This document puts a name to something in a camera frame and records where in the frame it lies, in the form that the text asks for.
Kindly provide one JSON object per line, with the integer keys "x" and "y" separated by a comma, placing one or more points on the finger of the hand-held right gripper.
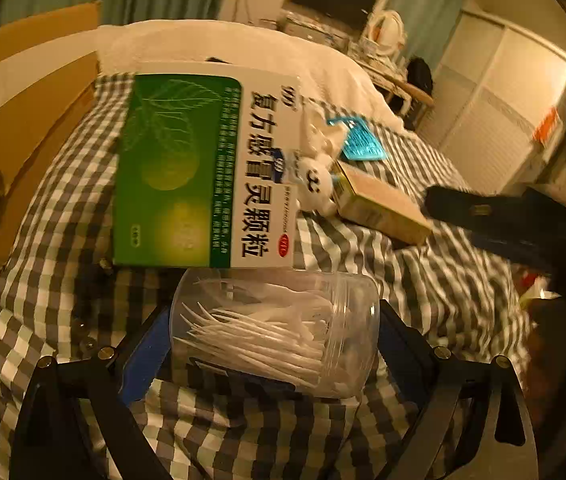
{"x": 468, "y": 212}

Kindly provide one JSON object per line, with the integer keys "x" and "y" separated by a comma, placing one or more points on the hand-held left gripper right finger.
{"x": 389, "y": 332}

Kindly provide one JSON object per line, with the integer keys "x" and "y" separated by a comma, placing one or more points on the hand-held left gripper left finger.
{"x": 145, "y": 355}

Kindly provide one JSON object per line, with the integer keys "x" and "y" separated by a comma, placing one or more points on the clear floss pick jar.
{"x": 273, "y": 330}

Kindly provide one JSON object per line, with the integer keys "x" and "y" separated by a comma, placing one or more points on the green white medicine box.
{"x": 178, "y": 160}

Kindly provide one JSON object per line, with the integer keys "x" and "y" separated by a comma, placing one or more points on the cardboard box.
{"x": 23, "y": 110}

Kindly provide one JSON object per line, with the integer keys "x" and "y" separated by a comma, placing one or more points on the checked blanket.
{"x": 413, "y": 280}

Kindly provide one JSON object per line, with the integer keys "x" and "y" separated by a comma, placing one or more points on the small tan carton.
{"x": 383, "y": 205}

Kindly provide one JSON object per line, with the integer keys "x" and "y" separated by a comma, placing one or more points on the orange white carton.
{"x": 548, "y": 130}

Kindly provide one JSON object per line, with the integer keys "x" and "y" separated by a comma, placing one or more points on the white wardrobe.
{"x": 488, "y": 90}

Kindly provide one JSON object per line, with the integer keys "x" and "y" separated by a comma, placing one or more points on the teal blister pack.
{"x": 360, "y": 142}

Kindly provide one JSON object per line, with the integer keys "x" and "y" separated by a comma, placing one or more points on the vanity table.
{"x": 403, "y": 87}

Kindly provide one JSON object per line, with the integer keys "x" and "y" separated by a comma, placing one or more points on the black bag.
{"x": 420, "y": 77}

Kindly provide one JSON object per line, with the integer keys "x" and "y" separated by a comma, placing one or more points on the white toy figure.
{"x": 315, "y": 180}

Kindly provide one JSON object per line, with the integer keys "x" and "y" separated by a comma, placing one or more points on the oval vanity mirror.
{"x": 380, "y": 30}

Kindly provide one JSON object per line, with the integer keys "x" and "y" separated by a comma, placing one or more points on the narrow green curtain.
{"x": 428, "y": 5}

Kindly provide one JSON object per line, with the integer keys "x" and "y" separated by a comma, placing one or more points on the grey mini fridge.
{"x": 308, "y": 25}

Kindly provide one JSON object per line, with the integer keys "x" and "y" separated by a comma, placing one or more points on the white fuzzy blanket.
{"x": 263, "y": 45}

